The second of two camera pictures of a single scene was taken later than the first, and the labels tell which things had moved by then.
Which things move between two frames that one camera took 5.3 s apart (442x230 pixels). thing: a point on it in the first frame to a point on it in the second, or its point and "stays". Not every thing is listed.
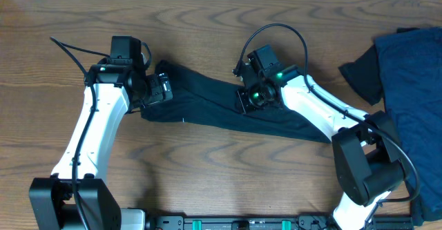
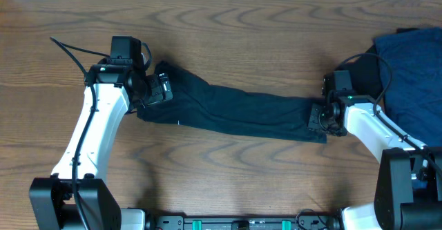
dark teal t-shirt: (198, 97) stays
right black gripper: (242, 101) to (313, 122)
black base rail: (266, 223) stays
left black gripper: (157, 94) stays
